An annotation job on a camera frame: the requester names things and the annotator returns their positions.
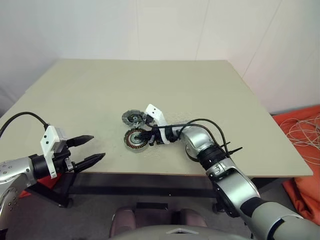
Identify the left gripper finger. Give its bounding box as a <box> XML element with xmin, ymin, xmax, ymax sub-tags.
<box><xmin>66</xmin><ymin>134</ymin><xmax>95</xmax><ymax>148</ymax></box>
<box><xmin>73</xmin><ymin>152</ymin><xmax>106</xmax><ymax>173</ymax></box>

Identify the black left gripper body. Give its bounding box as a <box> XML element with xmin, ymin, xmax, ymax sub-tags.
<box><xmin>51</xmin><ymin>140</ymin><xmax>76</xmax><ymax>174</ymax></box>

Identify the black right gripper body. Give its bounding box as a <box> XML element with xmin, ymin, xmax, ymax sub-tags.
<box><xmin>149</xmin><ymin>123</ymin><xmax>164</xmax><ymax>146</ymax></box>

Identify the copper wound stator disc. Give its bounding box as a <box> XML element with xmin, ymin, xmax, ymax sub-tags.
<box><xmin>123</xmin><ymin>127</ymin><xmax>152</xmax><ymax>152</ymax></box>

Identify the grey motor end cover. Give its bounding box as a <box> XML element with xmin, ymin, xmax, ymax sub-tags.
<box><xmin>121</xmin><ymin>109</ymin><xmax>148</xmax><ymax>127</ymax></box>

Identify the orange bean bag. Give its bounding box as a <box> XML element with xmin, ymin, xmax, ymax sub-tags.
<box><xmin>19</xmin><ymin>174</ymin><xmax>61</xmax><ymax>198</ymax></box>

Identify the maroon rounded pad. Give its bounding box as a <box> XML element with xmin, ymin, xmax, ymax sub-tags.
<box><xmin>178</xmin><ymin>208</ymin><xmax>207</xmax><ymax>228</ymax></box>
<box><xmin>109</xmin><ymin>207</ymin><xmax>137</xmax><ymax>236</ymax></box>

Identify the black floor tape strip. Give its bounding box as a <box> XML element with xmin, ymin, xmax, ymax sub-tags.
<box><xmin>136</xmin><ymin>201</ymin><xmax>169</xmax><ymax>210</ymax></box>

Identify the grey robot torso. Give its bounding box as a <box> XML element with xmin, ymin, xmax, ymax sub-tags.
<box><xmin>107</xmin><ymin>223</ymin><xmax>253</xmax><ymax>240</ymax></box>

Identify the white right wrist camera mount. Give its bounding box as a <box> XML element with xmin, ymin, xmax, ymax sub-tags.
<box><xmin>145</xmin><ymin>103</ymin><xmax>179</xmax><ymax>145</ymax></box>

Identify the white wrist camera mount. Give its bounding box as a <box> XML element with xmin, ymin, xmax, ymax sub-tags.
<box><xmin>39</xmin><ymin>125</ymin><xmax>68</xmax><ymax>179</ymax></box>
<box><xmin>145</xmin><ymin>103</ymin><xmax>179</xmax><ymax>145</ymax></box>

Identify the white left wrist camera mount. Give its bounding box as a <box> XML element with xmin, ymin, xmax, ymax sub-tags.
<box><xmin>39</xmin><ymin>125</ymin><xmax>68</xmax><ymax>179</ymax></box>

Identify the black table frame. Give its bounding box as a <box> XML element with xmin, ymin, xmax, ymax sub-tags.
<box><xmin>24</xmin><ymin>172</ymin><xmax>276</xmax><ymax>215</ymax></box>

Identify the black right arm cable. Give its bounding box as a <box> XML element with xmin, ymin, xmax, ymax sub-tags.
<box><xmin>151</xmin><ymin>118</ymin><xmax>243</xmax><ymax>161</ymax></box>

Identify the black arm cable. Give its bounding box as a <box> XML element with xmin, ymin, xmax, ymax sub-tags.
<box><xmin>151</xmin><ymin>118</ymin><xmax>243</xmax><ymax>161</ymax></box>
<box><xmin>0</xmin><ymin>111</ymin><xmax>51</xmax><ymax>137</ymax></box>

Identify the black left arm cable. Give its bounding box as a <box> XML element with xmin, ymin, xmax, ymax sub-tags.
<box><xmin>0</xmin><ymin>111</ymin><xmax>51</xmax><ymax>137</ymax></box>

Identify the white cord coil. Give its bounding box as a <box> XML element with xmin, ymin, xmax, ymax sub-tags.
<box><xmin>279</xmin><ymin>115</ymin><xmax>320</xmax><ymax>151</ymax></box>

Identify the orange cloth with cables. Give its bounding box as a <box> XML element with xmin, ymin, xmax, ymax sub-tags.
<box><xmin>272</xmin><ymin>104</ymin><xmax>320</xmax><ymax>221</ymax></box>

